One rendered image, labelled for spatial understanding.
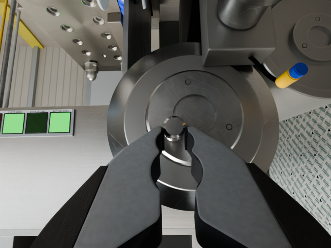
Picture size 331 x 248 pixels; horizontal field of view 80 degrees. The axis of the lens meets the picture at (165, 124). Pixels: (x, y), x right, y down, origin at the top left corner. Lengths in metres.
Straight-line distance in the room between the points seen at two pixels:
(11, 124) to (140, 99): 0.50
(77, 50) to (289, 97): 0.45
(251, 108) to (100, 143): 0.41
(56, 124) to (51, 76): 2.04
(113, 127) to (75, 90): 2.28
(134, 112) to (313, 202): 0.28
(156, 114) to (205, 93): 0.04
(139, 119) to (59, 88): 2.36
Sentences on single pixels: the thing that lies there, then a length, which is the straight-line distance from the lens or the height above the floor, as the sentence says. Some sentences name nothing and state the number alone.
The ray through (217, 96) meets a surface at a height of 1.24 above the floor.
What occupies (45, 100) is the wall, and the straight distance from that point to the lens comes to 2.53.
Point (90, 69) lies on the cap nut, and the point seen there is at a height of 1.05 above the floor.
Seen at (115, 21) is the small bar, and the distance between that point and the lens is 0.40.
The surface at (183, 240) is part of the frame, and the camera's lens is 0.61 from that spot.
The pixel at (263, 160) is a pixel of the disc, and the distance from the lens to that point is 0.18.
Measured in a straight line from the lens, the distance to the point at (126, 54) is 0.21.
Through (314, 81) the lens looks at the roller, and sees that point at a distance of 0.23.
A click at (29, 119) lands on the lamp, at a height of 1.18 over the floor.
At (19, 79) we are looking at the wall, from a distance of 2.71.
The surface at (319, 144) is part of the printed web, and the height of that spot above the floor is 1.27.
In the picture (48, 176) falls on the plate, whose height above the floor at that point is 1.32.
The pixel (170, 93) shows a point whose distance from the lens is 0.16.
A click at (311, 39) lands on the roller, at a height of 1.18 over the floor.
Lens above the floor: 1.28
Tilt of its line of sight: 10 degrees down
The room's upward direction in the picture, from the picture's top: 179 degrees clockwise
